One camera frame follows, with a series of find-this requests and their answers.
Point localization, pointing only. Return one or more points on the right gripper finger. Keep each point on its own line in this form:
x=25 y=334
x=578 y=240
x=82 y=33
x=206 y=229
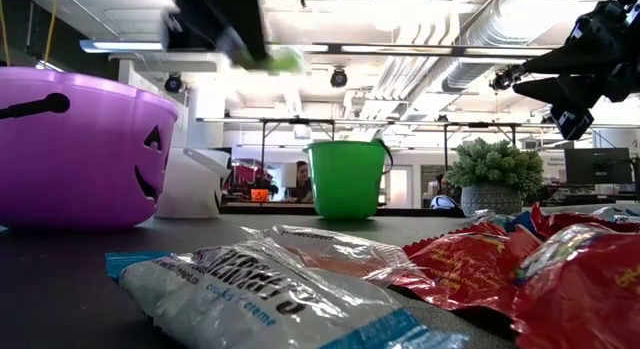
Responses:
x=580 y=61
x=565 y=91

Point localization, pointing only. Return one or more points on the green candy packet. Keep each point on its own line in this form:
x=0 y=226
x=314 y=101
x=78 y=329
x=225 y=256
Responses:
x=287 y=61

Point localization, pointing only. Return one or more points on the red Skittles packet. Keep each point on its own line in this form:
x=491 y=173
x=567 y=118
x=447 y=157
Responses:
x=580 y=304
x=465 y=274

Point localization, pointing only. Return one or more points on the clear orange candy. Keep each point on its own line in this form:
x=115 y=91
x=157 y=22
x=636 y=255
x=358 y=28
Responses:
x=350 y=261

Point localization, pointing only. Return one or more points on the Hershey's white blue candy bar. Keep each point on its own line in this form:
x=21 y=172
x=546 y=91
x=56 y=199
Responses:
x=240 y=314

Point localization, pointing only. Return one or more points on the red candy packet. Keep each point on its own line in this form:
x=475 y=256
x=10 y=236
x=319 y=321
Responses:
x=565 y=221

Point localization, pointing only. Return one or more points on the clear candy wrapper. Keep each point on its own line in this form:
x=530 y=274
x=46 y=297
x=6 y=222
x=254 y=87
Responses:
x=617 y=215

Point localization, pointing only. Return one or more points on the silver candy wrapper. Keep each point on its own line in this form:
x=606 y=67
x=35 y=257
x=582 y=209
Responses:
x=485 y=219

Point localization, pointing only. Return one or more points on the black ceiling spotlight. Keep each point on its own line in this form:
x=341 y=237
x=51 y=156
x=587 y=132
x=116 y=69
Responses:
x=502 y=80
x=173 y=83
x=339 y=78

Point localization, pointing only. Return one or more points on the black computer monitor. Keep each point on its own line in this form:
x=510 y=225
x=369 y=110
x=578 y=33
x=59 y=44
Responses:
x=597 y=166

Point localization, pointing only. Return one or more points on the overhead light bar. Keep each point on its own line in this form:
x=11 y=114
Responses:
x=125 y=46

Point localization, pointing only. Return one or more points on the green plant in grey pot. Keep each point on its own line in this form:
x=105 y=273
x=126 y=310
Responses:
x=492 y=201

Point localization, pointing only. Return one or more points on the person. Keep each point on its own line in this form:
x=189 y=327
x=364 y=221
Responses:
x=301 y=181
x=442 y=185

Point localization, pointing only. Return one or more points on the white pumpkin face bucket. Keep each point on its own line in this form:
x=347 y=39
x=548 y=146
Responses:
x=190 y=189

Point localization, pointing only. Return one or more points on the small orange bucket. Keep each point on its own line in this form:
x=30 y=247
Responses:
x=260 y=195

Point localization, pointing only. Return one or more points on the green plastic bucket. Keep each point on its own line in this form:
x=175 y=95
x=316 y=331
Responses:
x=345 y=184

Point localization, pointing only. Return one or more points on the purple pumpkin face bucket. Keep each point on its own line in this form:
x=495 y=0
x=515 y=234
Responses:
x=75 y=179

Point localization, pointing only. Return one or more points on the black table mat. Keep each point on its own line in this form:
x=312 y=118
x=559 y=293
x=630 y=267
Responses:
x=50 y=289

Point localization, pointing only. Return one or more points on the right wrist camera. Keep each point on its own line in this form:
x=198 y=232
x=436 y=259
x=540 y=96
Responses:
x=572 y=123

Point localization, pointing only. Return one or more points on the silver ventilation duct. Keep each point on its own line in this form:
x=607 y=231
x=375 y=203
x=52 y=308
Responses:
x=500 y=29

